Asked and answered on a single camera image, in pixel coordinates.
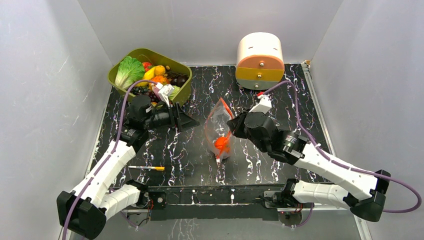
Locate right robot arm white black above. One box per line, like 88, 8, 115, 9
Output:
226, 111, 390, 222

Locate orange toy pumpkin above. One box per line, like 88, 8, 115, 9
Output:
214, 136, 231, 156

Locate orange spiky toy fruit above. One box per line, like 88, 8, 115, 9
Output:
149, 75, 170, 88

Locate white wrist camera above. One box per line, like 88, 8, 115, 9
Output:
152, 82, 175, 107
249, 92, 272, 114

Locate clear zip bag orange zipper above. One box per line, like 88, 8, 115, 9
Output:
204, 97, 234, 165

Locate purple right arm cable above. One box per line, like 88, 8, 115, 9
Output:
261, 80, 423, 214

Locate yellow toy lemon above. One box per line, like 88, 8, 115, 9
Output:
154, 65, 166, 76

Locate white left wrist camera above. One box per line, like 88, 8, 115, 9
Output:
152, 82, 175, 107

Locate dark brown toy fruit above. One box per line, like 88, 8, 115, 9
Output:
166, 71, 189, 88

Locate white pen yellow cap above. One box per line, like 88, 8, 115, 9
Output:
128, 165, 165, 171

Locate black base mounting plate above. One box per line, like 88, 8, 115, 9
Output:
125, 183, 303, 222

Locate light green toy cabbage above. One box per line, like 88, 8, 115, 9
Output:
169, 85, 181, 100

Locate green toy lettuce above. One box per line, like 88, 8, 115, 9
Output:
114, 56, 145, 90

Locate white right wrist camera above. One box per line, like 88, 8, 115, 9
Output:
249, 92, 272, 114

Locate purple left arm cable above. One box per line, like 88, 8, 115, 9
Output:
61, 79, 158, 240

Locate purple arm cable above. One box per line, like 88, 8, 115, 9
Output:
61, 79, 158, 240
261, 80, 423, 214

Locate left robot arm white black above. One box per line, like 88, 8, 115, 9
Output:
56, 95, 200, 240

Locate round white mini drawer cabinet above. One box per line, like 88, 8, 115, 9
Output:
235, 32, 285, 91

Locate dark purple toy grapes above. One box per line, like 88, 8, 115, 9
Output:
131, 86, 160, 103

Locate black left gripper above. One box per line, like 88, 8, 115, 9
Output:
143, 100, 200, 133

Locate yellow toy banana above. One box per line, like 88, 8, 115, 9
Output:
135, 66, 156, 87

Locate aluminium frame rail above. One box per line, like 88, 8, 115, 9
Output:
277, 62, 374, 240

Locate olive green plastic bin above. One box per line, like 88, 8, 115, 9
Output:
108, 48, 192, 106

